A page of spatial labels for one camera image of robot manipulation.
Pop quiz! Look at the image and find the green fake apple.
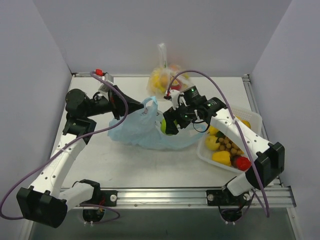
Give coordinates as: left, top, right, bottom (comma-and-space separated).
160, 118, 179, 136

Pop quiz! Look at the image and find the light blue plastic bag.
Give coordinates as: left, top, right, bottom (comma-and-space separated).
107, 96, 206, 150

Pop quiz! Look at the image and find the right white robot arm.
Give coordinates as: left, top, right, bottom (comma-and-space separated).
163, 86, 285, 205

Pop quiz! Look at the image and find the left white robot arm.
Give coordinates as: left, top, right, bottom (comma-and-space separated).
16, 85, 144, 228

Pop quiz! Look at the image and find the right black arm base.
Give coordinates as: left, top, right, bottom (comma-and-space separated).
205, 188, 252, 225

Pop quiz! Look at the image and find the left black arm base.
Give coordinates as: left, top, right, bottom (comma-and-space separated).
80, 190, 121, 226

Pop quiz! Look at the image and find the clear tied bag of fruits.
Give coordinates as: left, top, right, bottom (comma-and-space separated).
146, 43, 192, 99

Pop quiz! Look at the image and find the brown fake longan bunch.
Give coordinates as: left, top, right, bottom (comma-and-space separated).
217, 131, 244, 156

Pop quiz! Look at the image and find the yellow fake bell pepper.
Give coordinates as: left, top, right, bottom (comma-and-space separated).
212, 150, 232, 167

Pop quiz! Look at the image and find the red fake bell pepper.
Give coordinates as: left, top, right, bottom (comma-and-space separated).
231, 155, 252, 172

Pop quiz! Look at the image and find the white plastic basket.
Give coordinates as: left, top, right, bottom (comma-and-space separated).
197, 105, 263, 173

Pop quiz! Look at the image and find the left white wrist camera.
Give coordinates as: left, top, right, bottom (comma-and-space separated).
94, 68, 114, 95

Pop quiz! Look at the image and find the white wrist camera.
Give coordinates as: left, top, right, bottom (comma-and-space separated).
163, 89, 187, 110
94, 68, 114, 95

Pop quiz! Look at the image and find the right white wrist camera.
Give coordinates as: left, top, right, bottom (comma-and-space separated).
163, 89, 187, 110

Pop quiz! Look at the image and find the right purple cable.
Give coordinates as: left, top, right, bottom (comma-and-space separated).
166, 69, 271, 218

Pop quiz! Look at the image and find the aluminium front rail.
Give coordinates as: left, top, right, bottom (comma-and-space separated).
62, 188, 297, 210

